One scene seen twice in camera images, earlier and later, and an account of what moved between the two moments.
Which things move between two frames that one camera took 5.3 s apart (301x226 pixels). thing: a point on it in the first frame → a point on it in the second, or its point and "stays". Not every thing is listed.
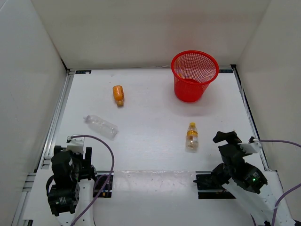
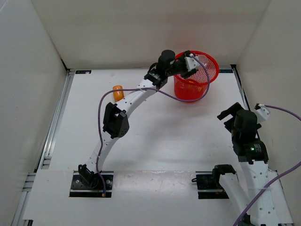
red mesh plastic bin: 193,71 stays
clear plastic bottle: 101,126 → 203,60
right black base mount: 209,188 stays
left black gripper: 83,162 → 186,74
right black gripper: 231,137 → 231,110
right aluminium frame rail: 236,73 stays
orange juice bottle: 118,94 stays
